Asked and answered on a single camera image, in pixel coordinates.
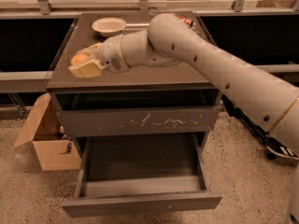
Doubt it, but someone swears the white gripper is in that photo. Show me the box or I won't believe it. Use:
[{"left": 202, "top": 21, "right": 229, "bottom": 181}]
[{"left": 68, "top": 35, "right": 130, "bottom": 78}]

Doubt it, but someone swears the orange fruit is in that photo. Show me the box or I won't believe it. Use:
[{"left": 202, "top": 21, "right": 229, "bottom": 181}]
[{"left": 71, "top": 54, "right": 88, "bottom": 65}]

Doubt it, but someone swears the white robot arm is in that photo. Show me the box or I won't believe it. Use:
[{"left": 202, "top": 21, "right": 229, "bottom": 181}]
[{"left": 68, "top": 14, "right": 299, "bottom": 160}]

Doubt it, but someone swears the grey upper drawer front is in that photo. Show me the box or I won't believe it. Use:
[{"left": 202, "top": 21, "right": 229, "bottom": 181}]
[{"left": 57, "top": 106, "right": 220, "bottom": 137}]

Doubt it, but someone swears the dark grey drawer cabinet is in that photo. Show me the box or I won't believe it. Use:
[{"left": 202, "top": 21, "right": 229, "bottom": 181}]
[{"left": 47, "top": 13, "right": 221, "bottom": 152}]

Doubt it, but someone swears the open grey middle drawer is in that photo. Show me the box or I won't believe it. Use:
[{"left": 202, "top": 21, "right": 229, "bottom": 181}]
[{"left": 63, "top": 133, "right": 221, "bottom": 217}]

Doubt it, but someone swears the white bowl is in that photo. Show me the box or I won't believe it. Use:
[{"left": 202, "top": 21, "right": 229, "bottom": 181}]
[{"left": 92, "top": 18, "right": 127, "bottom": 37}]

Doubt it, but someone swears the cardboard box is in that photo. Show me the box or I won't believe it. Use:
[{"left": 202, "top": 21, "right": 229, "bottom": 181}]
[{"left": 14, "top": 93, "right": 81, "bottom": 171}]

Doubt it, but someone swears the red soda can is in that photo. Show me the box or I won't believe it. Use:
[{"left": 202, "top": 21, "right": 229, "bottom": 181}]
[{"left": 174, "top": 13, "right": 193, "bottom": 28}]

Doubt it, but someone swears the black metal stand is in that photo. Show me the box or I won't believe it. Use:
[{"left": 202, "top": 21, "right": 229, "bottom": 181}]
[{"left": 221, "top": 95, "right": 271, "bottom": 146}]

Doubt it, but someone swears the black white sneaker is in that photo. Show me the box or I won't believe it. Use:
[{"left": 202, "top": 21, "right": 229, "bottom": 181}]
[{"left": 266, "top": 138, "right": 299, "bottom": 161}]

